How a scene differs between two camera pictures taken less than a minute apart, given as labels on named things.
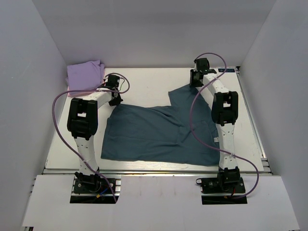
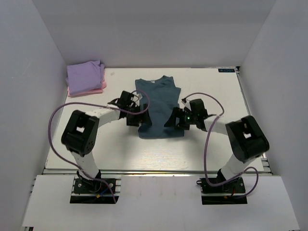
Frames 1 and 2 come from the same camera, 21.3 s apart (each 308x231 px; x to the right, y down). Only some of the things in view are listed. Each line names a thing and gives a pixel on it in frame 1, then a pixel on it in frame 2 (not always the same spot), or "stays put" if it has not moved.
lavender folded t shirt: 86,75 stays put
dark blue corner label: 227,70 stays put
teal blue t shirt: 161,134 -> 164,96
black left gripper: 116,102 -> 145,117
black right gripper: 193,83 -> 178,112
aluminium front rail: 155,171 stays put
